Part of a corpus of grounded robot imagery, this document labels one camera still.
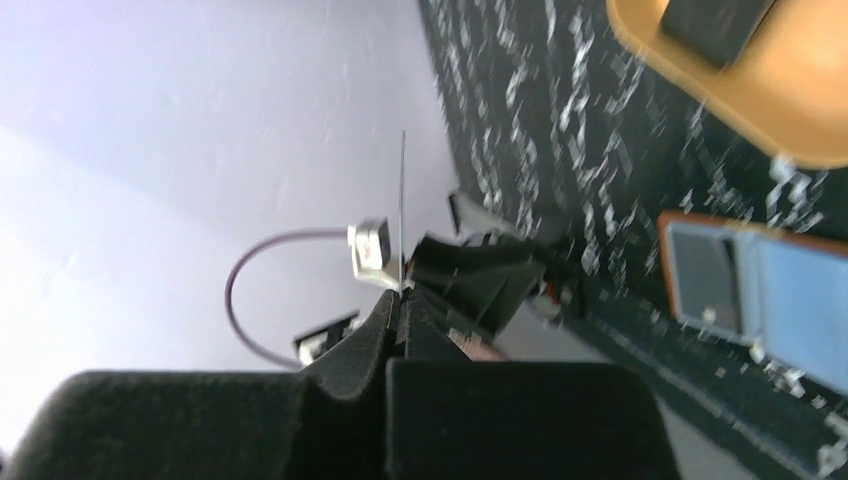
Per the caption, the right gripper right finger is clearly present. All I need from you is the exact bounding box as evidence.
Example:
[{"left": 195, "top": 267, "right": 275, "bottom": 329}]
[{"left": 386, "top": 287, "right": 680, "bottom": 479}]

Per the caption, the brown leather card holder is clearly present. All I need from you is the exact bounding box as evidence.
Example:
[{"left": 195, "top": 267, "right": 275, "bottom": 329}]
[{"left": 658, "top": 210, "right": 847, "bottom": 395}]

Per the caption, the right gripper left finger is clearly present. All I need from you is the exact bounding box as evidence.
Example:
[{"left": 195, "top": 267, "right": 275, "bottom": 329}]
[{"left": 2, "top": 291, "right": 401, "bottom": 479}]

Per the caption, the orange oval tray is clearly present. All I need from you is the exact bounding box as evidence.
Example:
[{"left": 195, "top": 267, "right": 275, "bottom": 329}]
[{"left": 606, "top": 1, "right": 847, "bottom": 169}]

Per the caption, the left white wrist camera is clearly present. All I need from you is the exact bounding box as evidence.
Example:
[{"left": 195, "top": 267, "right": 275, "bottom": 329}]
[{"left": 347, "top": 218, "right": 404, "bottom": 292}]

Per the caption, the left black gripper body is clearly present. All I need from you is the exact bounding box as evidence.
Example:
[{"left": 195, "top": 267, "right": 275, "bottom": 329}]
[{"left": 408, "top": 236, "right": 546, "bottom": 338}]

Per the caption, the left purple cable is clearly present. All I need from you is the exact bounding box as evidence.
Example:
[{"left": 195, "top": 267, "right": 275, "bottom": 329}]
[{"left": 223, "top": 228, "right": 350, "bottom": 371}]

